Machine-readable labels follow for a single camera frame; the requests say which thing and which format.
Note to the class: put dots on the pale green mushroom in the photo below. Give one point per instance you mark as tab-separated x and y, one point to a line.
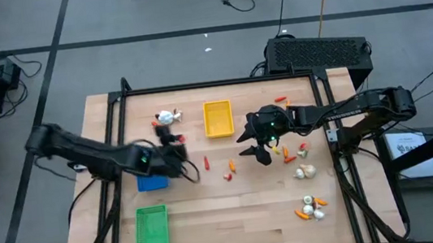
308	199

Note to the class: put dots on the long orange pepper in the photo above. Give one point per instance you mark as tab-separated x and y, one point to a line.
321	202
285	153
302	215

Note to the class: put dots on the green plastic basket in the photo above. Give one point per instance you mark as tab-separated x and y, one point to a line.
152	229

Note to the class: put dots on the tan garlic bulb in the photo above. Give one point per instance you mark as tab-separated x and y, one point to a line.
309	170

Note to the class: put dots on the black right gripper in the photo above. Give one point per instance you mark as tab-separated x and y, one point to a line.
259	137

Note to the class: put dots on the yellow plastic basket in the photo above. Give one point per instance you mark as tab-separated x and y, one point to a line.
218	119

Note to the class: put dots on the small orange pepper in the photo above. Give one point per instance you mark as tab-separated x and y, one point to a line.
231	166
287	102

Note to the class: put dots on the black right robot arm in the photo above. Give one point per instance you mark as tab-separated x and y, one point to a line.
342	111

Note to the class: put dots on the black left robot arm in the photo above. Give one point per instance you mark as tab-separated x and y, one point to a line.
81	151

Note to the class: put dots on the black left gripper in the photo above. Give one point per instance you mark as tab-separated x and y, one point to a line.
170	161

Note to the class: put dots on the white printed paper sheet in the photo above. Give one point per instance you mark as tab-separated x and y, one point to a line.
412	156

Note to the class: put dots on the blue plastic basket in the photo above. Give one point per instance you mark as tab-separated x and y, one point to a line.
152	183

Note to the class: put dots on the black perforated computer case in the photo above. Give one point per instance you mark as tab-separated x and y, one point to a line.
315	55

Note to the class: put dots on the pale cream mushroom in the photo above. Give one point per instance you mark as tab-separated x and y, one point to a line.
303	154

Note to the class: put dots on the small cream garlic bulb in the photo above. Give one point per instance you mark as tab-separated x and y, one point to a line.
177	115

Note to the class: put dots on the red toy mushroom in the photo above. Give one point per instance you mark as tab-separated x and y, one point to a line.
227	176
303	145
182	138

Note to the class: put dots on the large white garlic bulb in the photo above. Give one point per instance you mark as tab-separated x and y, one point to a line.
165	117

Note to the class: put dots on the black aluminium table frame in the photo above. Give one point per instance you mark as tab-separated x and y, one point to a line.
216	83

